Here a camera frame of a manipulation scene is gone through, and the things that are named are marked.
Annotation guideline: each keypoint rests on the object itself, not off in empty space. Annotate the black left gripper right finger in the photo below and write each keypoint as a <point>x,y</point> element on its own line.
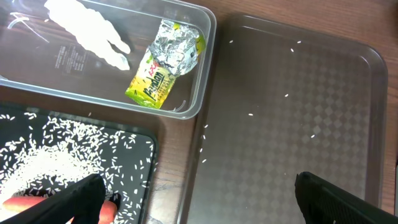
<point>322,202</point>

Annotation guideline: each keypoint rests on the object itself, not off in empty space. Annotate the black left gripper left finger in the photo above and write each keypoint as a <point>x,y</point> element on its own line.
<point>79,203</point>

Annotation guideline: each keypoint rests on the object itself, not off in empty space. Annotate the white tissue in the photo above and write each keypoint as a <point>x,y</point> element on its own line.
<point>91,30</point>

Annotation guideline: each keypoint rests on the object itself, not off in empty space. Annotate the yellow silver snack wrapper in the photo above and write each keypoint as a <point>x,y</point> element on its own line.
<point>173,53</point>

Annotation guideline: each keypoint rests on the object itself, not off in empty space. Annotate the orange carrot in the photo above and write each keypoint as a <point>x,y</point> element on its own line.
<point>19,204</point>

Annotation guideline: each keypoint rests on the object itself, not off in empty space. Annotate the black waste tray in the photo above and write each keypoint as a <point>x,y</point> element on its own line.
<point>133,174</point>

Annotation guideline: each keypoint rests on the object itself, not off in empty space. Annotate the clear plastic waste bin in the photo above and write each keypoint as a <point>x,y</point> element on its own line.
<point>40,56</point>

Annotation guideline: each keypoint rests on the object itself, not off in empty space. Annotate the white rice pile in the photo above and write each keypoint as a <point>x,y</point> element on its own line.
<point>46,155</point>

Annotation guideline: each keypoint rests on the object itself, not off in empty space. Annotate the dark brown serving tray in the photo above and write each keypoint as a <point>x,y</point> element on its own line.
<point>283,100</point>

